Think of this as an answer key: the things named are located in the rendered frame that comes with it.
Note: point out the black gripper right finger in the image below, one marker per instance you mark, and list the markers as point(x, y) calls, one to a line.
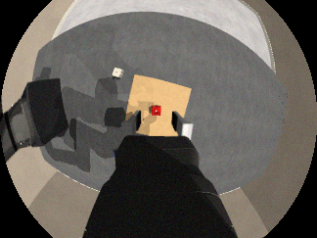
point(182, 127)

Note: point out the red die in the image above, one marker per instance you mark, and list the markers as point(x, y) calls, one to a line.
point(156, 110)

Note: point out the tan square mat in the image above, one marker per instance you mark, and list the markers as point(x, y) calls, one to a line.
point(147, 92)

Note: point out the white die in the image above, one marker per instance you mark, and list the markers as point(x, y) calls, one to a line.
point(118, 72)

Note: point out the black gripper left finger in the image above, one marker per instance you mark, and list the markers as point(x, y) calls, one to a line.
point(129, 127)

